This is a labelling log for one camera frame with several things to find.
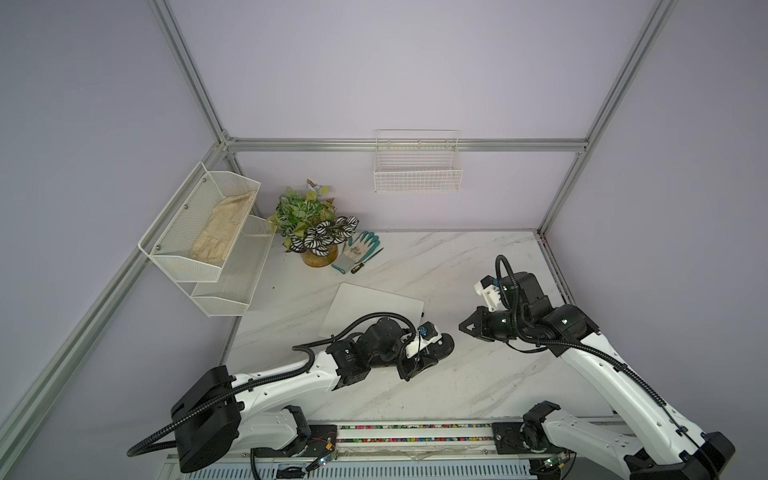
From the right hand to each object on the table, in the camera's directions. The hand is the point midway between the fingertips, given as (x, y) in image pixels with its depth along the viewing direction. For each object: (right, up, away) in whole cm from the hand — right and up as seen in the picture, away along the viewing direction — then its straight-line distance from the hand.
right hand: (462, 332), depth 72 cm
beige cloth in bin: (-64, +23, +5) cm, 68 cm away
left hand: (-8, -6, +4) cm, 11 cm away
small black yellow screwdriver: (-29, +15, +38) cm, 50 cm away
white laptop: (-33, +2, +30) cm, 44 cm away
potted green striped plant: (-41, +28, +16) cm, 52 cm away
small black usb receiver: (-7, 0, +24) cm, 25 cm away
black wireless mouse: (-5, -4, 0) cm, 6 cm away
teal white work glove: (-31, +20, +40) cm, 55 cm away
